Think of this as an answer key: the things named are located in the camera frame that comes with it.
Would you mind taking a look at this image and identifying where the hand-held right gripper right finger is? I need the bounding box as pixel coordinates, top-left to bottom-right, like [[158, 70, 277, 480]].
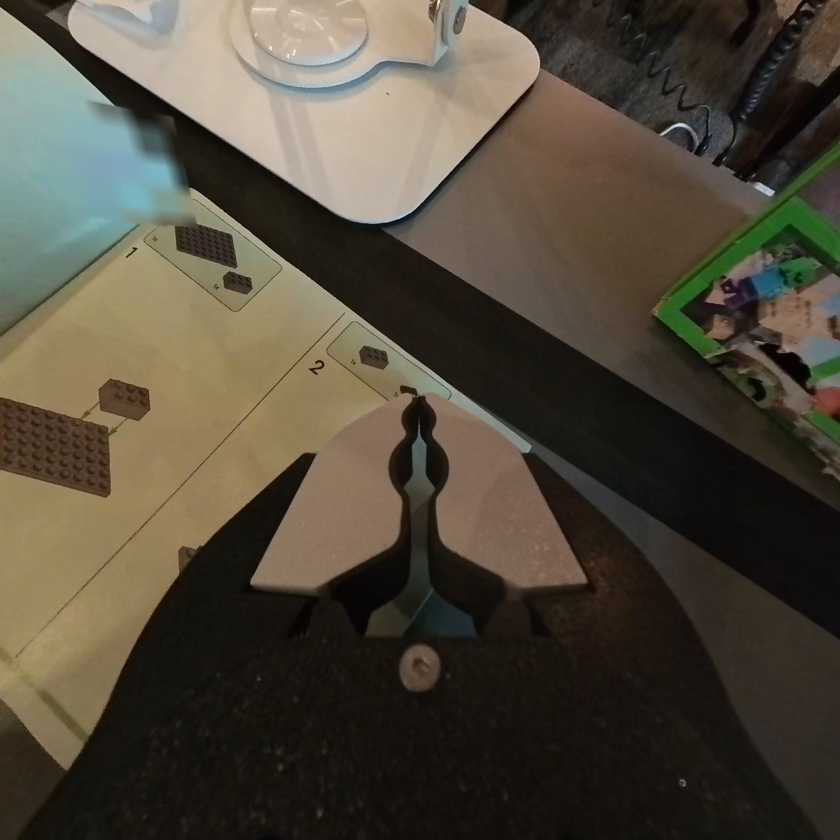
[[423, 394, 589, 592]]

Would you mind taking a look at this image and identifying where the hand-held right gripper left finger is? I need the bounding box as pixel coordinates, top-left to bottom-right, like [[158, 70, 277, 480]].
[[251, 396, 421, 592]]

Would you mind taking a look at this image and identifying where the building instruction booklet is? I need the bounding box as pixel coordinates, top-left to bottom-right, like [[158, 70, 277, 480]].
[[0, 10, 534, 770]]

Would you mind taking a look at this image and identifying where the grey desk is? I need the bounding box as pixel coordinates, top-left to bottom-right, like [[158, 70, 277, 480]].
[[0, 453, 840, 840]]

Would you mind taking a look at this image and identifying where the dark desk with wooden edge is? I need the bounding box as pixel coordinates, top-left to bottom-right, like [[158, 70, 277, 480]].
[[0, 0, 840, 639]]

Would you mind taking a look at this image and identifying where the green toy set box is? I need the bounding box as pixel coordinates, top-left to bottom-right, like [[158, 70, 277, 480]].
[[651, 141, 840, 481]]

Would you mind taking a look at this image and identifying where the thin coiled cable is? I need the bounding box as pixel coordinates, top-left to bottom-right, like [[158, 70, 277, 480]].
[[591, 0, 718, 158]]

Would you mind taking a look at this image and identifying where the black coiled cable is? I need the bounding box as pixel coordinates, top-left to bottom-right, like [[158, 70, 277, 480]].
[[715, 0, 824, 173]]

